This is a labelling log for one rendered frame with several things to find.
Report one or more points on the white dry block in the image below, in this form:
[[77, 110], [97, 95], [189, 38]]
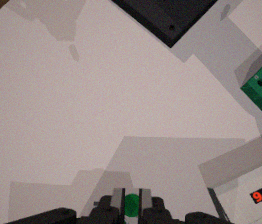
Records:
[[238, 199]]

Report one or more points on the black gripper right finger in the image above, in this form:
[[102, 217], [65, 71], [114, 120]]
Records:
[[150, 212]]

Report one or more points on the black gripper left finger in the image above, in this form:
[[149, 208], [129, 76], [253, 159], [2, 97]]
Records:
[[103, 214]]

